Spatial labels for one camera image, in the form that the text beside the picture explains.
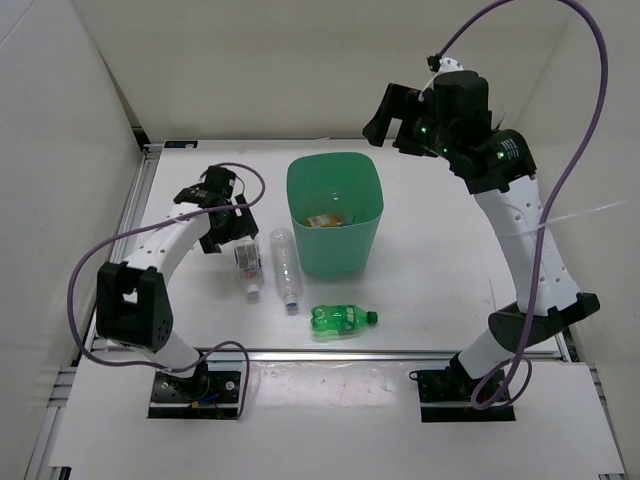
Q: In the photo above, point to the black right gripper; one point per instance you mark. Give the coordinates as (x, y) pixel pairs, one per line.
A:
(393, 107)

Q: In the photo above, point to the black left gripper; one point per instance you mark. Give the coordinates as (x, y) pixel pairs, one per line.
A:
(243, 226)

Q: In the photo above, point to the clear bottle red label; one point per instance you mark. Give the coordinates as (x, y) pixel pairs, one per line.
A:
(249, 268)

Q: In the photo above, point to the clear unlabelled plastic bottle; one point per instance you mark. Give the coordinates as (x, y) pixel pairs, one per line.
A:
(286, 267)

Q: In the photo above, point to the orange plastic bottle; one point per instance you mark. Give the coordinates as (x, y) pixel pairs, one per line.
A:
(325, 221)

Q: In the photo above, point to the green soda bottle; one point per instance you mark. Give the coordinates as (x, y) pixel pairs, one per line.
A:
(332, 322)

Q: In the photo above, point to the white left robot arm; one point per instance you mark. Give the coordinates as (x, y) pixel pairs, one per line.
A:
(133, 306)

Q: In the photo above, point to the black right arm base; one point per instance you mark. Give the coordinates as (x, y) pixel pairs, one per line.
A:
(444, 398)

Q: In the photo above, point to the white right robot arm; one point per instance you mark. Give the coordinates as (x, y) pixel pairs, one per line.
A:
(499, 171)

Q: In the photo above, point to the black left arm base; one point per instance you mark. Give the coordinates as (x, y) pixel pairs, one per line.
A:
(211, 394)

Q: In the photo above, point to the green plastic bin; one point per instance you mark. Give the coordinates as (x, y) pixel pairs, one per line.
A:
(340, 183)

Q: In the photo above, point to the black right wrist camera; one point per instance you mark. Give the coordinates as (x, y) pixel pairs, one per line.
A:
(462, 95)

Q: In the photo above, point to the aluminium left rail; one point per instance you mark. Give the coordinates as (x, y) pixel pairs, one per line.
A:
(151, 153)

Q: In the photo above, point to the aluminium rail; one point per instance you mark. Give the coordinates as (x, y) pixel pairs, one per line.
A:
(151, 153)
(120, 353)

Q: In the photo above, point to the aluminium front rail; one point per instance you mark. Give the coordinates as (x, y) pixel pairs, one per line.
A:
(120, 353)

